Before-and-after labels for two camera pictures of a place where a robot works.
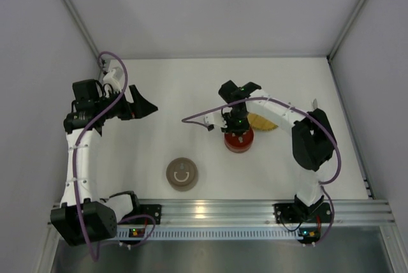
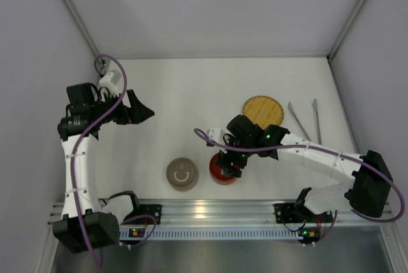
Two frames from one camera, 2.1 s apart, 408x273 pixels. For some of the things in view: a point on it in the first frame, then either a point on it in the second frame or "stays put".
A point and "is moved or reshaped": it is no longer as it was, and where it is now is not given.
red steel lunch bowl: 238,150 is moved or reshaped
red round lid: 239,141 is moved or reshaped
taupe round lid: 182,171 stays put
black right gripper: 238,127 to 229,162
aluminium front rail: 256,212 stays put
